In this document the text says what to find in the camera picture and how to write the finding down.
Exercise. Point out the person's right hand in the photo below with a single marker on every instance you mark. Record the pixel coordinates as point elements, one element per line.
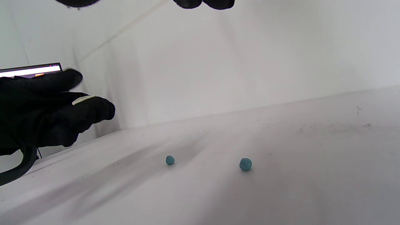
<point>218,3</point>

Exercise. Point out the blue plasticine ball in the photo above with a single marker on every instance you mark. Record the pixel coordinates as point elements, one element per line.
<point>245,164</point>
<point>170,160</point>

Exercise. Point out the white plasticine disc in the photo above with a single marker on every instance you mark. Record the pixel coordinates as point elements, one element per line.
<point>82,100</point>

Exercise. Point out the person's left hand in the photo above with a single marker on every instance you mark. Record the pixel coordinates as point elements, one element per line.
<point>37,109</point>

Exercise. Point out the black framed screen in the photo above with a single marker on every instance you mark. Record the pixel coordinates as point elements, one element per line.
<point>31,70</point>

